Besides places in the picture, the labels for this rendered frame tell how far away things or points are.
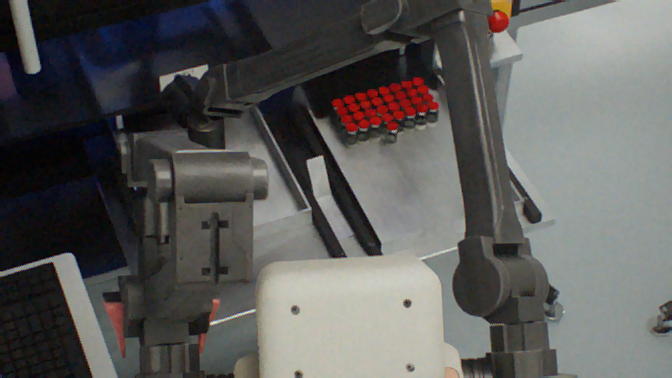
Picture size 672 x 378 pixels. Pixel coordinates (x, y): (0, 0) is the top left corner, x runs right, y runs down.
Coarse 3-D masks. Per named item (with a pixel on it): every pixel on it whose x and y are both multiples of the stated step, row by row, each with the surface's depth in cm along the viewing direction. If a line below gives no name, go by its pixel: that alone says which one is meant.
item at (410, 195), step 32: (320, 128) 227; (448, 128) 232; (352, 160) 226; (384, 160) 226; (416, 160) 226; (448, 160) 226; (352, 192) 217; (384, 192) 221; (416, 192) 221; (448, 192) 221; (512, 192) 218; (384, 224) 216; (416, 224) 216; (448, 224) 212
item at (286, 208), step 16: (256, 112) 230; (112, 128) 226; (128, 128) 231; (144, 128) 231; (160, 128) 231; (176, 128) 231; (224, 128) 231; (240, 128) 231; (256, 128) 231; (240, 144) 229; (256, 144) 229; (272, 144) 226; (272, 160) 226; (272, 176) 223; (288, 176) 221; (272, 192) 220; (288, 192) 221; (256, 208) 218; (272, 208) 218; (288, 208) 218; (304, 208) 216; (256, 224) 211; (272, 224) 212; (288, 224) 214; (304, 224) 215
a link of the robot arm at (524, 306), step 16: (496, 256) 158; (512, 256) 160; (512, 272) 157; (528, 272) 159; (512, 288) 156; (528, 288) 158; (512, 304) 155; (528, 304) 156; (496, 320) 157; (512, 320) 155; (528, 320) 156; (544, 320) 158
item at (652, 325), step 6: (660, 306) 308; (666, 306) 307; (660, 312) 309; (666, 312) 306; (654, 318) 312; (660, 318) 308; (666, 318) 307; (648, 324) 311; (654, 324) 311; (660, 324) 310; (666, 324) 311; (654, 330) 310; (660, 330) 310; (666, 330) 310; (660, 336) 309
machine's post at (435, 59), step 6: (420, 42) 243; (426, 42) 240; (432, 42) 237; (420, 48) 243; (426, 48) 240; (432, 48) 238; (420, 54) 244; (426, 54) 241; (432, 54) 238; (438, 54) 238; (426, 60) 242; (432, 60) 239; (438, 60) 239; (426, 66) 243; (432, 66) 240; (438, 66) 240; (432, 264) 283; (438, 264) 284; (432, 270) 285
